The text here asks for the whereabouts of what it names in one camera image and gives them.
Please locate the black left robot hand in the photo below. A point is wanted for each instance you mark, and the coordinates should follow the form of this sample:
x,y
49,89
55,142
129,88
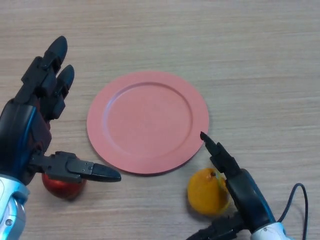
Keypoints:
x,y
23,135

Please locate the yellow pear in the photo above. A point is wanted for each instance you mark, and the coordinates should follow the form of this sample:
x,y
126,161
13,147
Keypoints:
x,y
202,195

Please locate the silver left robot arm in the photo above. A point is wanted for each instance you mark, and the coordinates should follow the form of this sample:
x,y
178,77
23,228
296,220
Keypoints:
x,y
10,212

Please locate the red apple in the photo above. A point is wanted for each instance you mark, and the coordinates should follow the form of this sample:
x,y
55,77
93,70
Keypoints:
x,y
63,191

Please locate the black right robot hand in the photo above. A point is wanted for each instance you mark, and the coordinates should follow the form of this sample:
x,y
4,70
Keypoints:
x,y
250,200

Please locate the pink round plate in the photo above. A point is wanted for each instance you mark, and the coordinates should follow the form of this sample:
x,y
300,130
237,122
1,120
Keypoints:
x,y
150,125

